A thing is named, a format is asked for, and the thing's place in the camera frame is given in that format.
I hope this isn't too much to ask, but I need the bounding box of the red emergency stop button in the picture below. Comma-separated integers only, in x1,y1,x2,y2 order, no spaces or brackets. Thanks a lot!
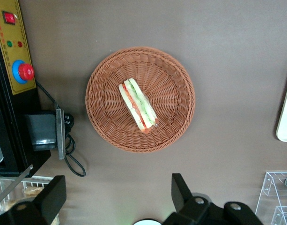
12,60,35,84

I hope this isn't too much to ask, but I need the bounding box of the red rocker switch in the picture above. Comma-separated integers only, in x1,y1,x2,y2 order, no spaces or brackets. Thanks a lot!
2,10,17,25

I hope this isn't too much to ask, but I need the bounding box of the grey metal sealer handle bar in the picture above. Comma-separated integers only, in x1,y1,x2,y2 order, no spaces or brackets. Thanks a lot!
0,164,34,207

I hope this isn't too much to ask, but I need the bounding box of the clear acrylic bottle rack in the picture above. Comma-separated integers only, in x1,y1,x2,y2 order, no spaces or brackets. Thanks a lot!
254,171,287,225

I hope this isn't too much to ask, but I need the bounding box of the clear bag of fried snacks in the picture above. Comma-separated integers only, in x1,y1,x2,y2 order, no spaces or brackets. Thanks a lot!
0,198,19,212
22,186,45,198

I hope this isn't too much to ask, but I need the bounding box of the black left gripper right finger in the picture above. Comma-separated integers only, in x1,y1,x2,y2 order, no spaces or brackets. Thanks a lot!
162,173,264,225

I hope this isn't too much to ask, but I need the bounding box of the black sealing machine yellow panel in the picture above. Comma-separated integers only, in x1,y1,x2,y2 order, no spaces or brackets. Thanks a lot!
0,0,66,178

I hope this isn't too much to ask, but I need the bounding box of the triangle sandwich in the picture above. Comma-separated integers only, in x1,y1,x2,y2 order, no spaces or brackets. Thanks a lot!
118,78,159,135

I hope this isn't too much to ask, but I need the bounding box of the round brown wicker basket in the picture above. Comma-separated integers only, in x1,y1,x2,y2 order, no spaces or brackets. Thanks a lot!
85,46,196,153

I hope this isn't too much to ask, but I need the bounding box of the white wire rack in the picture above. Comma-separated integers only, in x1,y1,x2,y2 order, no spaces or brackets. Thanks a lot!
0,175,55,217

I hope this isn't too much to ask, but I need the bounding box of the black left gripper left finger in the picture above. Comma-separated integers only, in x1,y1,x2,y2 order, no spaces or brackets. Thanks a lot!
0,175,67,225

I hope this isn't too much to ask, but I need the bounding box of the black machine power cable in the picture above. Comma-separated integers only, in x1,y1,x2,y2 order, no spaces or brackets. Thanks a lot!
35,79,87,178

